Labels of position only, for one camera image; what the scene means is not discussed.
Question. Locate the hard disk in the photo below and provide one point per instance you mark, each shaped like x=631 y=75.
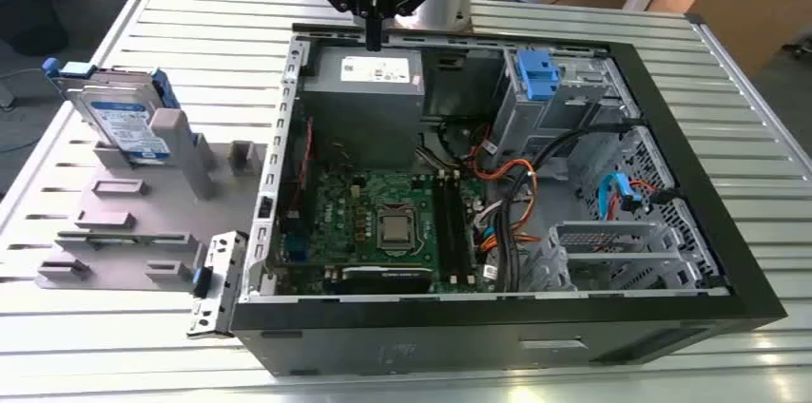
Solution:
x=120 y=122

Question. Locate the silver disk bay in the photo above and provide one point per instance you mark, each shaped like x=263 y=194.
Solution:
x=609 y=256

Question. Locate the blue drive latch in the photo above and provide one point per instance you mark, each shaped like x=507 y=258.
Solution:
x=535 y=75

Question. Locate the grey power supply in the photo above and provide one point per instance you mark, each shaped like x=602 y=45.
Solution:
x=362 y=127

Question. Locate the silver optical drive cage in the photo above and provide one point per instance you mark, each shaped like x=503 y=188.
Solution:
x=551 y=118

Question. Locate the black bin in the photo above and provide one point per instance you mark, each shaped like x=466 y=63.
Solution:
x=32 y=27

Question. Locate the black RAM slot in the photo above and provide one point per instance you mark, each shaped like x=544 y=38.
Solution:
x=446 y=227
x=460 y=227

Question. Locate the silver CPU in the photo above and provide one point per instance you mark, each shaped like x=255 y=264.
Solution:
x=394 y=229

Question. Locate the wooden cabinet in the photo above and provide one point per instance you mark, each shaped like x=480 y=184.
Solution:
x=747 y=4

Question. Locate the green motherboard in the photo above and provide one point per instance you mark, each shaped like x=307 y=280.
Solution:
x=339 y=232

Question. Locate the grey parts rack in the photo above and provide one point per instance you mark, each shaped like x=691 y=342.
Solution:
x=159 y=213

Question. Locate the black graphics card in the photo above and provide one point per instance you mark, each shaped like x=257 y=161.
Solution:
x=380 y=279

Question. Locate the green RAM stick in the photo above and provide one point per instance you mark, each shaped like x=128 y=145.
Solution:
x=120 y=237

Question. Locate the black PC case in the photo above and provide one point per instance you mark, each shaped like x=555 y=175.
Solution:
x=443 y=336

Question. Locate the metal card retention bracket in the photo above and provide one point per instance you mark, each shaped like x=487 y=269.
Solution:
x=224 y=251

